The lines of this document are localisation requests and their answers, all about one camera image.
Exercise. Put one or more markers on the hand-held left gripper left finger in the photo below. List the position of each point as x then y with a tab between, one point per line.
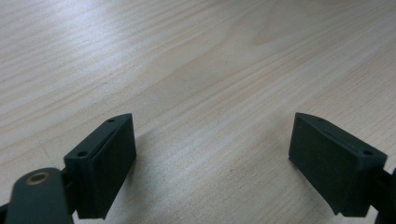
102	168

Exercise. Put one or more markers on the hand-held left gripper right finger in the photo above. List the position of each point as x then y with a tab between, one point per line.
330	168

